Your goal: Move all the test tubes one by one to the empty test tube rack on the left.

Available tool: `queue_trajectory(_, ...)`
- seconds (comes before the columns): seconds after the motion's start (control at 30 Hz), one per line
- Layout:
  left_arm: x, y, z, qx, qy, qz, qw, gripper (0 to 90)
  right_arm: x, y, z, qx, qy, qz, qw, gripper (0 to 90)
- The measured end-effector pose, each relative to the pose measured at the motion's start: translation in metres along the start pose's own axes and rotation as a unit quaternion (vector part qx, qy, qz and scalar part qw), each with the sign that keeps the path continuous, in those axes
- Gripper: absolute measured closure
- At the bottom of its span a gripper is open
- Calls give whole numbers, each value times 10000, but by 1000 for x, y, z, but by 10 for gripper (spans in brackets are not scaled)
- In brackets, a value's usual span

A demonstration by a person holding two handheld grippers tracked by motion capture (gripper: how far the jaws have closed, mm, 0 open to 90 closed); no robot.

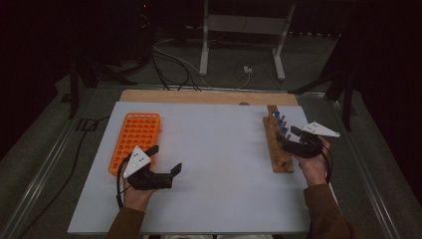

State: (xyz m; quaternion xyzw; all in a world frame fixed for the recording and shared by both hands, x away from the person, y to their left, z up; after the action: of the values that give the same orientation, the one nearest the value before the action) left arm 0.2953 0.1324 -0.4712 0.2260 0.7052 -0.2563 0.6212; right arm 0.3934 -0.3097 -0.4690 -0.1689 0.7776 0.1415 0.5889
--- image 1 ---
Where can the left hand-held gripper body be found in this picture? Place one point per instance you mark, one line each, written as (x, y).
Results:
(137, 162)

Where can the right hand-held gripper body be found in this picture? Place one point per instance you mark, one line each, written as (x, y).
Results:
(312, 146)

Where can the blue capped test tube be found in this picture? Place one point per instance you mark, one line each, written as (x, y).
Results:
(276, 114)
(280, 122)
(284, 130)

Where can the wooden test tube rack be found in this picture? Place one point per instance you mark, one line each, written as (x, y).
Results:
(282, 162)

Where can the orange plastic tube rack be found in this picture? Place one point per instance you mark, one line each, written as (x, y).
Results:
(136, 132)

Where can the person's right hand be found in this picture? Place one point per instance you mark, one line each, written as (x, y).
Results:
(313, 169)

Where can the person's left hand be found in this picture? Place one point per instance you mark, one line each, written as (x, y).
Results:
(134, 197)

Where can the white board sheet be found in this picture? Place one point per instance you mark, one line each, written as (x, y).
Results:
(215, 166)

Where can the black tripod stand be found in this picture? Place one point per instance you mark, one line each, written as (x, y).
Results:
(73, 86)
(346, 99)

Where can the white plug adapter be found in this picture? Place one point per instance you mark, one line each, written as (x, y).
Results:
(247, 69)

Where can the white metal stand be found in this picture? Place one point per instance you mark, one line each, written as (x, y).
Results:
(245, 25)

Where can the dark equipment rack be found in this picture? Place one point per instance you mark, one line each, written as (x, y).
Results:
(144, 30)

